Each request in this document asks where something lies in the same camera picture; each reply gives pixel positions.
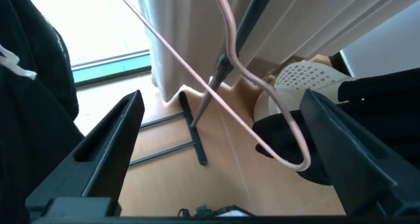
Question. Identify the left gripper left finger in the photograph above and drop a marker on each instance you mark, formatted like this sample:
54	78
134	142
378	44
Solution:
95	171

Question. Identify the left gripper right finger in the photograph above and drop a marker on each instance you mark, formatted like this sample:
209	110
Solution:
361	171

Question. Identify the black shorts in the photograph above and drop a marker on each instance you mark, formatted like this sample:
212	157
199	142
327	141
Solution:
29	125

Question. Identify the black t-shirt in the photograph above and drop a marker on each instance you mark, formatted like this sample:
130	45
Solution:
282	142

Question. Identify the pink clothes hanger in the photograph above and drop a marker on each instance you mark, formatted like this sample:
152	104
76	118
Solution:
231	36

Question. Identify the white laundry basket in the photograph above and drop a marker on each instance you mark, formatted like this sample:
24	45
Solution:
305	79

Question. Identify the black clothes rack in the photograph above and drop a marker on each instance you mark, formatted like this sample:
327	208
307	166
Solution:
254	15

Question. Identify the window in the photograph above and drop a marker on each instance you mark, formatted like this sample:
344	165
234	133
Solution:
98	20

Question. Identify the beige curtain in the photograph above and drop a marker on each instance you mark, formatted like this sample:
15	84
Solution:
311	17

